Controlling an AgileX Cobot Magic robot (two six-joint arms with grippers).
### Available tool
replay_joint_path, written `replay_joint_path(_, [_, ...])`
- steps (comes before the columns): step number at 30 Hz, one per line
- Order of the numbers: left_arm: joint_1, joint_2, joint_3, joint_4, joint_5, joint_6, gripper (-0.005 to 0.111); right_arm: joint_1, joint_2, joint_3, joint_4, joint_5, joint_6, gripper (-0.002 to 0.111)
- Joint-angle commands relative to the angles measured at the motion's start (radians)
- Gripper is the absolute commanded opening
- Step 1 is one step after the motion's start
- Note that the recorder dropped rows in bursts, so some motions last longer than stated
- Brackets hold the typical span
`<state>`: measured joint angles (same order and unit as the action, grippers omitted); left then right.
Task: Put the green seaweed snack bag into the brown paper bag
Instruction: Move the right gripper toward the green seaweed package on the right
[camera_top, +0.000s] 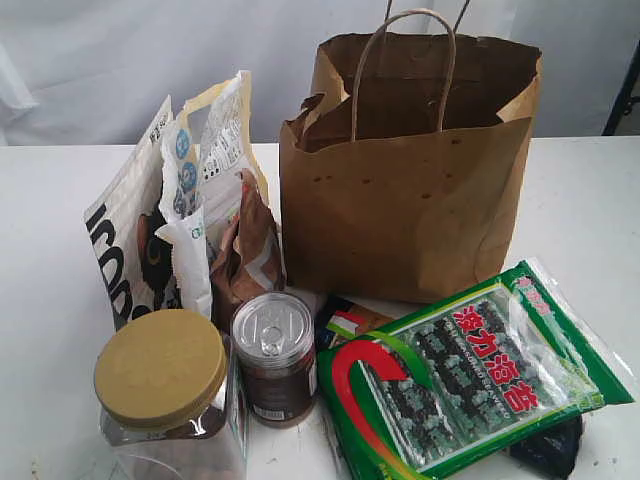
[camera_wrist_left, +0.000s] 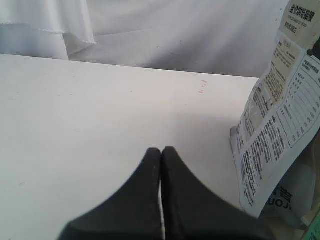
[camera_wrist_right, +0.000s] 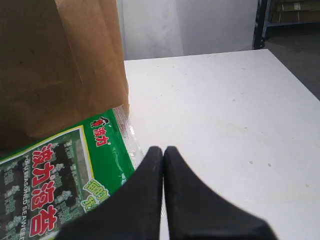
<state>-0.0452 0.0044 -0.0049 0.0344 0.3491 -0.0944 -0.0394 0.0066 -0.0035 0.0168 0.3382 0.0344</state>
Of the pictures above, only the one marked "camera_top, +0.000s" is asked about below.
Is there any clear jar gold lid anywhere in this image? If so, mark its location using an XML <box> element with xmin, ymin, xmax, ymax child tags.
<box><xmin>94</xmin><ymin>309</ymin><xmax>247</xmax><ymax>479</ymax></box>

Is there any brown paper shopping bag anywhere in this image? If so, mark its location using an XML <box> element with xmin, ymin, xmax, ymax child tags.
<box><xmin>279</xmin><ymin>29</ymin><xmax>542</xmax><ymax>303</ymax></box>

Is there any white backdrop curtain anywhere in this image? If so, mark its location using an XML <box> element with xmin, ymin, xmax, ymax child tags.
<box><xmin>1</xmin><ymin>1</ymin><xmax>639</xmax><ymax>145</ymax></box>

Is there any cream printed food pouch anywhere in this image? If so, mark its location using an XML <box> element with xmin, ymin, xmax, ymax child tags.
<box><xmin>182</xmin><ymin>70</ymin><xmax>269</xmax><ymax>259</ymax></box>

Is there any black stand frame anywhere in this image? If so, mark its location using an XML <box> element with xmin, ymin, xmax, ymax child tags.
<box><xmin>602</xmin><ymin>45</ymin><xmax>639</xmax><ymax>136</ymax></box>

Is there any green seaweed snack package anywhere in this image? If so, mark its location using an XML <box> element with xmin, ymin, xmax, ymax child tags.
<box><xmin>318</xmin><ymin>259</ymin><xmax>639</xmax><ymax>479</ymax></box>

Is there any white blue-dotted snack packet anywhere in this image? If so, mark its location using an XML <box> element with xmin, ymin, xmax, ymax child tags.
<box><xmin>156</xmin><ymin>120</ymin><xmax>212</xmax><ymax>319</ymax></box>

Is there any white cat food bag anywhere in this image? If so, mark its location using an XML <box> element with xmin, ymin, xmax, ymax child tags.
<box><xmin>84</xmin><ymin>97</ymin><xmax>181</xmax><ymax>330</ymax></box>

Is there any blue spaghetti package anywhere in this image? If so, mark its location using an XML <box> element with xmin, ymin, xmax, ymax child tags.
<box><xmin>314</xmin><ymin>295</ymin><xmax>584</xmax><ymax>479</ymax></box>

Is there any brown can silver lid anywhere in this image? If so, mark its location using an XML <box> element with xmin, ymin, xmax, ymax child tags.
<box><xmin>231</xmin><ymin>291</ymin><xmax>317</xmax><ymax>428</ymax></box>

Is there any brown crumpled snack bag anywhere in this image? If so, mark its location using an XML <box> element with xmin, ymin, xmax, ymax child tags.
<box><xmin>210</xmin><ymin>169</ymin><xmax>285</xmax><ymax>334</ymax></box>

